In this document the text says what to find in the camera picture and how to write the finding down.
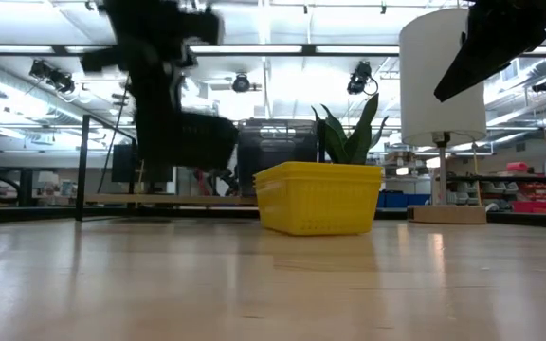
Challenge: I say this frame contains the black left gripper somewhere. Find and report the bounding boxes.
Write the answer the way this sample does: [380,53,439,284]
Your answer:
[80,0,226,179]

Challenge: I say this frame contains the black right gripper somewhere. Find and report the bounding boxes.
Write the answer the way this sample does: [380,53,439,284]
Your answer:
[433,0,546,103]

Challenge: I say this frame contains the yellow perforated plastic basket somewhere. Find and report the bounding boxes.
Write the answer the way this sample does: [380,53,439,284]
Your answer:
[253,160,385,180]
[253,169,385,237]

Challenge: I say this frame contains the black flat monitor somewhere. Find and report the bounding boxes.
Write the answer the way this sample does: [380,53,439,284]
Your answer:
[111,143,137,185]

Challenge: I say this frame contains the white shade table lamp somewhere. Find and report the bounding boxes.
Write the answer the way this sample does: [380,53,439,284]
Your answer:
[397,7,488,225]

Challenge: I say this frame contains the black ceiling spotlight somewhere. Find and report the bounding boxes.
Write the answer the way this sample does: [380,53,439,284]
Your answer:
[27,58,77,95]
[346,60,379,97]
[230,72,252,94]

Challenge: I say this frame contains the red storage bins rack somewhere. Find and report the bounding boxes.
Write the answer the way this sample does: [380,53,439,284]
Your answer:
[509,181,546,216]

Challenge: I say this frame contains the green snake plant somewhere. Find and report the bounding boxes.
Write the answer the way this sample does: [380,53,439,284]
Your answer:
[310,92,391,166]

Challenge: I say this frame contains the blue storage bins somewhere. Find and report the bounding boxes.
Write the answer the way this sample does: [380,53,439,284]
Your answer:
[375,190,432,210]

